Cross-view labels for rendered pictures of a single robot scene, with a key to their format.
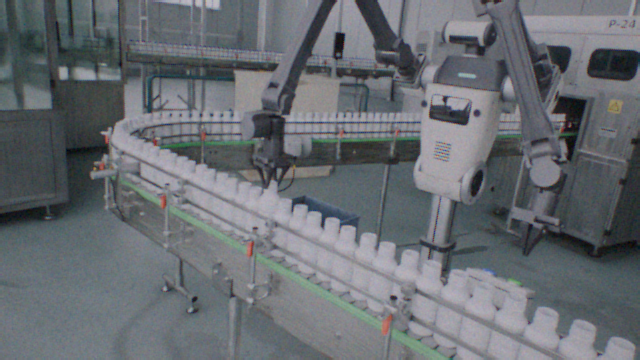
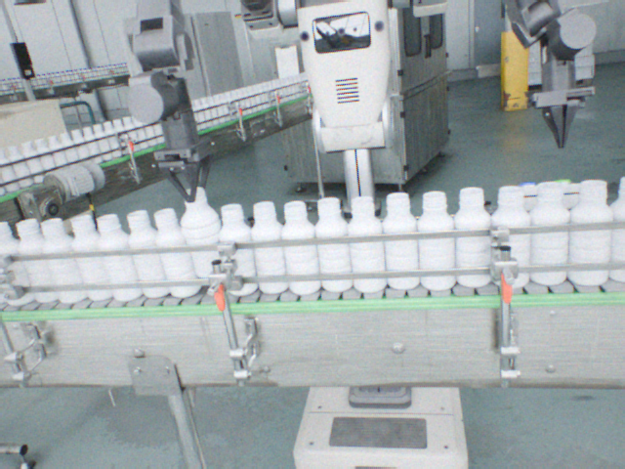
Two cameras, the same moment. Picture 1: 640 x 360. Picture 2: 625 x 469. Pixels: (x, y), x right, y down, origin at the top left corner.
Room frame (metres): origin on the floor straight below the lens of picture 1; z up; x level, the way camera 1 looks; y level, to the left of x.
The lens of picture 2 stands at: (0.40, 0.40, 1.43)
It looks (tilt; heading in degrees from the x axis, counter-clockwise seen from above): 21 degrees down; 331
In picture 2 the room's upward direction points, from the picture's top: 8 degrees counter-clockwise
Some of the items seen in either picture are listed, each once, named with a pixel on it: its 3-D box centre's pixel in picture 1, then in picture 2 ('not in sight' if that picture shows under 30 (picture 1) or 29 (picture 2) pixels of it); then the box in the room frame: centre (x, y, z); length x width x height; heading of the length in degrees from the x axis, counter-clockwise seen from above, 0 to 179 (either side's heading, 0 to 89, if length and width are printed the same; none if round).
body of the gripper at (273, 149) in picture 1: (273, 148); (181, 133); (1.28, 0.14, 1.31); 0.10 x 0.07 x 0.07; 139
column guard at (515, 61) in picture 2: not in sight; (514, 70); (5.77, -6.26, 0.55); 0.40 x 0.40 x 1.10; 49
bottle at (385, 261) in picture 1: (383, 276); (436, 240); (1.01, -0.17, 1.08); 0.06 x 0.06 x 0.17
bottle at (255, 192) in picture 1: (255, 214); (176, 252); (1.32, 0.19, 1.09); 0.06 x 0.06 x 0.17
